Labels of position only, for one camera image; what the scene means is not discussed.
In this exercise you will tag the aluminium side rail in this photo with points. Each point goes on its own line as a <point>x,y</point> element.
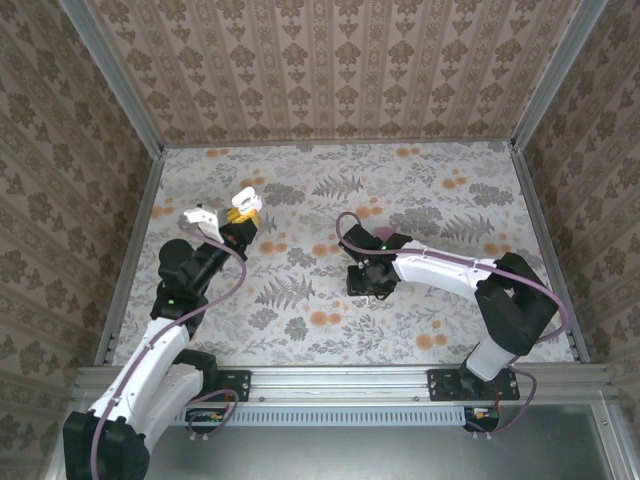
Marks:
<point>132,250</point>
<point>547,240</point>

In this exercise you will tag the aluminium back rail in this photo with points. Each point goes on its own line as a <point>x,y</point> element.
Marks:
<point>340,143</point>

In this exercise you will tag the pink earbud charging case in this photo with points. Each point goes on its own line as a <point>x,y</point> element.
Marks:
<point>384,233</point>

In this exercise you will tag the aluminium frame post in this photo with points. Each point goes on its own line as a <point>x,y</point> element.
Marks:
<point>560,70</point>
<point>110,75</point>

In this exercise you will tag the grey metal panel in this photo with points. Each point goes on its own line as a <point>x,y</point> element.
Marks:
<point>340,455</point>

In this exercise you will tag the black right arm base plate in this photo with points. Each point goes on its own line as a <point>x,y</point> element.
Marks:
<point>440,385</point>

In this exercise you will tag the floral patterned table mat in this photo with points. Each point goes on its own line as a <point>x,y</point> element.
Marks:
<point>350,340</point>

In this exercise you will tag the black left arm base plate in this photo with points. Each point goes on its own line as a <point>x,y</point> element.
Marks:
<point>240,385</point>

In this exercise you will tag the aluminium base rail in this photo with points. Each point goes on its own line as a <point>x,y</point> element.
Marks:
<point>340,382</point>

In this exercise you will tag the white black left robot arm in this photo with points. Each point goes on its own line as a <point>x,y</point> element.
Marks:
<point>155,355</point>

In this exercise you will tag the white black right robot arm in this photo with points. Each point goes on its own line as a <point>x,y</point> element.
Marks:
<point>435,265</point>

